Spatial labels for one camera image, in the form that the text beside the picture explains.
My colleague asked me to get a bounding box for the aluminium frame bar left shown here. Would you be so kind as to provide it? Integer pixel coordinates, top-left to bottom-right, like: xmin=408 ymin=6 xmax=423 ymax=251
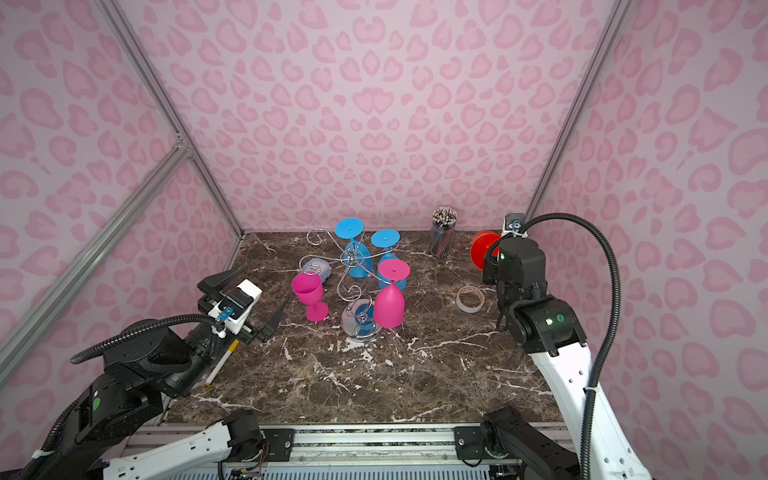
xmin=1 ymin=141 xmax=189 ymax=384

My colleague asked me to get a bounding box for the magenta wine glass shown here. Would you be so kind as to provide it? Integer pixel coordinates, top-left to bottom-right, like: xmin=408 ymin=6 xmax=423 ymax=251
xmin=291 ymin=273 xmax=329 ymax=323
xmin=374 ymin=259 xmax=411 ymax=329

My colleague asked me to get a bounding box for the clear tape roll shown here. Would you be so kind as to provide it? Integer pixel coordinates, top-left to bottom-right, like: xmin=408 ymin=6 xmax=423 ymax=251
xmin=455 ymin=285 xmax=485 ymax=314

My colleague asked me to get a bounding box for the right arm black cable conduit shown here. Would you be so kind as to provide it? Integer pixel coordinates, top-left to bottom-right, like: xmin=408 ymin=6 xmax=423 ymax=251
xmin=482 ymin=212 xmax=622 ymax=480

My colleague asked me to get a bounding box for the chrome wire wine glass rack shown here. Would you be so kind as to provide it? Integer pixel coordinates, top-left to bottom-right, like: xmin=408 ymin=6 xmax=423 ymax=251
xmin=299 ymin=226 xmax=383 ymax=343

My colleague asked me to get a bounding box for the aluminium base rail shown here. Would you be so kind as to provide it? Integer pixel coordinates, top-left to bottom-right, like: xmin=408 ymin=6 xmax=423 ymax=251
xmin=103 ymin=422 xmax=579 ymax=479

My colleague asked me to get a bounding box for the blue wine glass right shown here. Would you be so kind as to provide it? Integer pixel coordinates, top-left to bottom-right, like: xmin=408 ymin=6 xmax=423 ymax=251
xmin=371 ymin=229 xmax=401 ymax=289

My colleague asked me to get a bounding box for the aluminium frame post right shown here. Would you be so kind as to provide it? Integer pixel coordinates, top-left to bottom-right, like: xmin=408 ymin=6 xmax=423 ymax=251
xmin=525 ymin=0 xmax=636 ymax=221

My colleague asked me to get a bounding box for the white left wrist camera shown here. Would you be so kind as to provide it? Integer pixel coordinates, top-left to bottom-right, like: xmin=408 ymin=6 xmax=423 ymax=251
xmin=207 ymin=280 xmax=262 ymax=335

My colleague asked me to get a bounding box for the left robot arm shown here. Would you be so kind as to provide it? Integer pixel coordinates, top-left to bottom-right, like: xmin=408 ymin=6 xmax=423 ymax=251
xmin=1 ymin=268 xmax=294 ymax=479

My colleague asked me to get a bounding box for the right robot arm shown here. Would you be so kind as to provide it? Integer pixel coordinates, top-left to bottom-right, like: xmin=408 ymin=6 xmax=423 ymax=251
xmin=454 ymin=235 xmax=651 ymax=479

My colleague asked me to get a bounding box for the grey square timer clock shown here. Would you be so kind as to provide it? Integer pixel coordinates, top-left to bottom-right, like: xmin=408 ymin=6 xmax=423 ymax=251
xmin=301 ymin=257 xmax=332 ymax=283

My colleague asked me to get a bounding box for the blue wine glass rear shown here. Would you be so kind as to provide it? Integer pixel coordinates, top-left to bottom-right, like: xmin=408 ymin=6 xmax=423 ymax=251
xmin=334 ymin=217 xmax=374 ymax=279

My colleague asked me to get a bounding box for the blue wine glass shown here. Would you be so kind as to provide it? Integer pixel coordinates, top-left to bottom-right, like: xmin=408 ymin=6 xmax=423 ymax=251
xmin=371 ymin=229 xmax=401 ymax=289
xmin=334 ymin=217 xmax=374 ymax=279

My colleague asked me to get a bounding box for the red wine glass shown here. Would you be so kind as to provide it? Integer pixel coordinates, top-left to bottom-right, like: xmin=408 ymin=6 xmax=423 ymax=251
xmin=470 ymin=230 xmax=501 ymax=270

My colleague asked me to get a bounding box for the white yellow marker pen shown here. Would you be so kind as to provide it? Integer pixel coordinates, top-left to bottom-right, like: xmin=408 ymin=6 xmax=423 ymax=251
xmin=204 ymin=340 xmax=240 ymax=386

